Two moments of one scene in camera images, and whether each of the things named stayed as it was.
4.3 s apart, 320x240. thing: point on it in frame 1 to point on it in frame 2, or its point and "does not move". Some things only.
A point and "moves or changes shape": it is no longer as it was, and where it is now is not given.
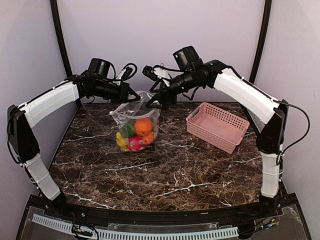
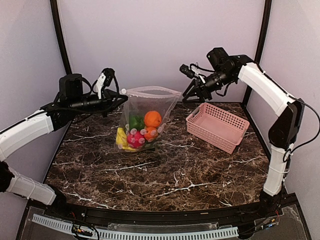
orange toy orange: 143,127 to 152,120
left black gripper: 123,97 to 108,96
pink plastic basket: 218,127 does not move
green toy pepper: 129,130 to 136,122
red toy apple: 135,143 moves or changes shape
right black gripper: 161,96 to 201,90
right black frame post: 261,53 does not move
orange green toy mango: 148,139 to 151,132
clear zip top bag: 137,124 moves or changes shape
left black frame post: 60,36 does not move
